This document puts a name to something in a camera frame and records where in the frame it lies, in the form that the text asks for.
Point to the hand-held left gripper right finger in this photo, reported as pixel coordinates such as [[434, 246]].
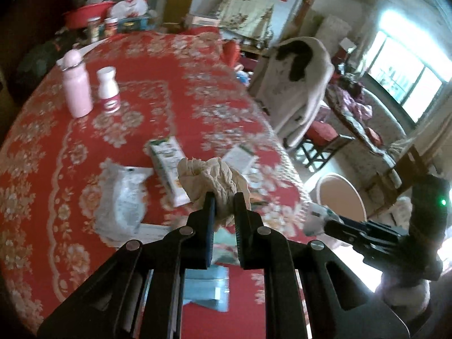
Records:
[[238, 219]]

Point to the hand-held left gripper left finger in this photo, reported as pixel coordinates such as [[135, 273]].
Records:
[[210, 215]]

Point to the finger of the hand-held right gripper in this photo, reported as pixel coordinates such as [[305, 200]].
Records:
[[353, 223], [340, 233]]

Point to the white wrapper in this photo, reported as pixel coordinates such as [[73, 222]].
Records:
[[316, 219]]

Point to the cream plastic bin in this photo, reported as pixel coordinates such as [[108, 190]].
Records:
[[339, 194]]

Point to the green printed packet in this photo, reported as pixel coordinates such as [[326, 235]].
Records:
[[226, 249]]

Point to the beige tissue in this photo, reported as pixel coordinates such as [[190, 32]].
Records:
[[212, 176]]

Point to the white printed packet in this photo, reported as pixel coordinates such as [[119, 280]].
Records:
[[240, 159]]

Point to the green white carton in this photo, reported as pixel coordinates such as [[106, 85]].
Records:
[[166, 162]]

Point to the blue packet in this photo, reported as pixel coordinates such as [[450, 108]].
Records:
[[206, 287]]

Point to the wooden chair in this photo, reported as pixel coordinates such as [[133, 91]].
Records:
[[402, 173]]

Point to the white lace table cover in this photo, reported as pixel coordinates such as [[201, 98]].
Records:
[[293, 169]]

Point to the small wooden stool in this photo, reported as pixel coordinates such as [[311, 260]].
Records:
[[328, 150]]

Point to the clear plastic bag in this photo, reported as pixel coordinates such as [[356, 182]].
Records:
[[120, 201]]

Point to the red cushion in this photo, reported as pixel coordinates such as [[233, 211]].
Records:
[[321, 130]]

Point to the floral sofa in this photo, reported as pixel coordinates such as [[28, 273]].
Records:
[[385, 123]]

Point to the pink blanket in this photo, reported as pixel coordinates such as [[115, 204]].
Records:
[[353, 100]]

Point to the white coat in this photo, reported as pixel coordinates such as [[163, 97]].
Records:
[[300, 106]]

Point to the red floral tablecloth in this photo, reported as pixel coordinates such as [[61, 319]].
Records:
[[159, 95]]

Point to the white bottle with red label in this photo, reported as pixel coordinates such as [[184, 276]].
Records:
[[108, 91]]

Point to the window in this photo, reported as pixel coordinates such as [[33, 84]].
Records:
[[402, 67]]

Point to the red thermos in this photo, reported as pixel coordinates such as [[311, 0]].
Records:
[[232, 53]]

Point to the black cloth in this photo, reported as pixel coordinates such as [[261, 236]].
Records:
[[296, 56]]

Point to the pink bottle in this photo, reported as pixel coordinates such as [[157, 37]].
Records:
[[78, 88]]

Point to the floral cloth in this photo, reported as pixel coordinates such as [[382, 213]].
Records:
[[247, 14]]

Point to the blue green box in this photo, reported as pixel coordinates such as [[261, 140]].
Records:
[[133, 24]]

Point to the white red plastic bag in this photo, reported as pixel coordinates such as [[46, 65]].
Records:
[[130, 7]]

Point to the red basin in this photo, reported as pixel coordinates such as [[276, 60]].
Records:
[[88, 14]]

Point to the dark brown armchair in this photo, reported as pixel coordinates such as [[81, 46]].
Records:
[[31, 31]]

